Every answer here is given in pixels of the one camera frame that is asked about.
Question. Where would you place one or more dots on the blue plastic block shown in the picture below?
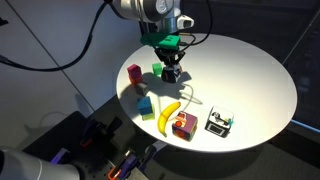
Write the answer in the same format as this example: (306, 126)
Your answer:
(144, 105)

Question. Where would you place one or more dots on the small green cube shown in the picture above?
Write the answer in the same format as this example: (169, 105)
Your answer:
(157, 69)

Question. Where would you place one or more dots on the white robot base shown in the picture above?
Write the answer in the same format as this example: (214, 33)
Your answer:
(17, 165)

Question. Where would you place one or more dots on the grey plastic block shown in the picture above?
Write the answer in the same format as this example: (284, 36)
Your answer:
(141, 88)

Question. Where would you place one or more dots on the purple orange clamp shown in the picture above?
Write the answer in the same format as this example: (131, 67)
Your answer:
(119, 171)

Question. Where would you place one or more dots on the purple black clamp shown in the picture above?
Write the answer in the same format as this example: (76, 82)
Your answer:
(96, 131)

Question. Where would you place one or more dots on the white round table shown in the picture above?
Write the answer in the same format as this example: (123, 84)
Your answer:
(224, 72)

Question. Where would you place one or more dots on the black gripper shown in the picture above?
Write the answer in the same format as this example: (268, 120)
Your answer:
(170, 58)

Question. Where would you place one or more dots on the yellow banana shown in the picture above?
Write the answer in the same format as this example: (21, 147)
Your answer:
(164, 116)

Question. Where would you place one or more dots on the lime green block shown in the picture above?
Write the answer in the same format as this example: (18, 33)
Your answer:
(150, 116)

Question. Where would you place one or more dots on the blue white soft cube four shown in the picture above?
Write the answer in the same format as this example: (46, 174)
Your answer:
(219, 121)

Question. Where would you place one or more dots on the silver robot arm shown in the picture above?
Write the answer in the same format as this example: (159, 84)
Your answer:
(167, 17)

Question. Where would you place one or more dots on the white soft cube teal triangle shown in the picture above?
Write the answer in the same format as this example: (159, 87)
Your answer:
(171, 74)

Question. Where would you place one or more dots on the purple orange soft cube six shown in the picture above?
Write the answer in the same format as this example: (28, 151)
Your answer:
(185, 126)

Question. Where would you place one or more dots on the magenta orange stacked block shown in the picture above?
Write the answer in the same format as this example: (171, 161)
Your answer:
(135, 74)

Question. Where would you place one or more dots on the black perforated breadboard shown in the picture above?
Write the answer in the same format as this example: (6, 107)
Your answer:
(61, 145)

